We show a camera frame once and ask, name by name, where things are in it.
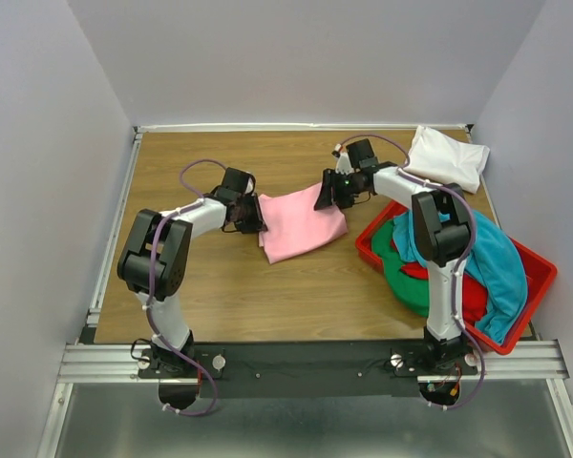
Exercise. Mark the red t shirt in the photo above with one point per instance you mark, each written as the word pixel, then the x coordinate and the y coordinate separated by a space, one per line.
pixel 473 300

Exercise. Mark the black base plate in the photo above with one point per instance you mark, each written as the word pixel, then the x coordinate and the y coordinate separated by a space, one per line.
pixel 222 371

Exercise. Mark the folded white t shirt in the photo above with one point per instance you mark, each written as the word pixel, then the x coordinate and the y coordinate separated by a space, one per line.
pixel 438 157

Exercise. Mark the red plastic bin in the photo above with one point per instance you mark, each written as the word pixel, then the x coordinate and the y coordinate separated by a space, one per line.
pixel 540 274

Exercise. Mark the green t shirt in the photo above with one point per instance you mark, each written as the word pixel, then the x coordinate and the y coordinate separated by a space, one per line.
pixel 382 245

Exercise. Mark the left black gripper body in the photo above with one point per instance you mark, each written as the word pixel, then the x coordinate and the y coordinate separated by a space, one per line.
pixel 250 217

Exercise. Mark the pink t shirt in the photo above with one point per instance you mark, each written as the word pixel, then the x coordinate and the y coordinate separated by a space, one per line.
pixel 294 228

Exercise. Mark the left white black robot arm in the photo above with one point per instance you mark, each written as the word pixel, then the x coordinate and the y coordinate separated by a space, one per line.
pixel 154 259

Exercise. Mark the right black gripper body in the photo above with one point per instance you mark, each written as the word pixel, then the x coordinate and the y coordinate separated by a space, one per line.
pixel 345 188

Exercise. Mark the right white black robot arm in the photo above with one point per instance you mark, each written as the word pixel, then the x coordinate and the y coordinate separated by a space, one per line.
pixel 444 233

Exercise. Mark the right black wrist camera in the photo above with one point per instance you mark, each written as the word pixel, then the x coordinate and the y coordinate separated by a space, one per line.
pixel 361 155

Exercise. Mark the blue t shirt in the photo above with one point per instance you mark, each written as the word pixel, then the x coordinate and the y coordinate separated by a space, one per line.
pixel 493 261

